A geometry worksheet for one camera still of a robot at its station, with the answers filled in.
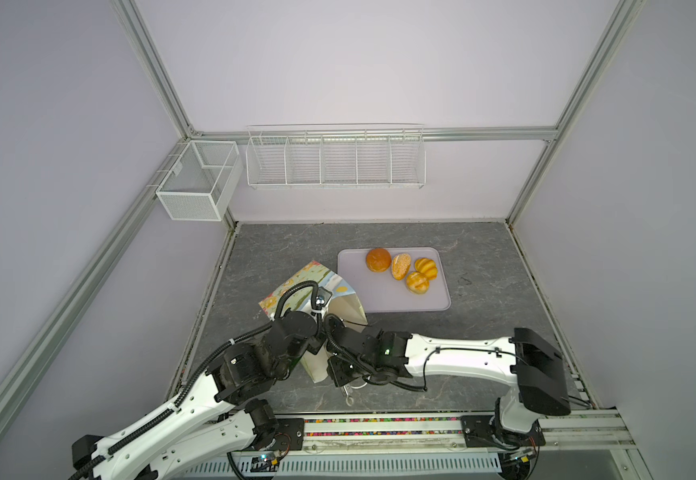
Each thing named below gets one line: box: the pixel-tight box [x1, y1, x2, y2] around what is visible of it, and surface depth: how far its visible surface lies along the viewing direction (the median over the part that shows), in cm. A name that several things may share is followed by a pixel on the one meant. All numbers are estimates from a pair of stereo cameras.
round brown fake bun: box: [366, 248, 391, 273], surface depth 107 cm
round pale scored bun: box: [407, 272, 430, 294], surface depth 101 cm
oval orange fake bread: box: [391, 253, 411, 281], surface depth 104 cm
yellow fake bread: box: [414, 257, 438, 280], surface depth 104 cm
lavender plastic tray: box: [337, 247, 451, 312], surface depth 104 cm
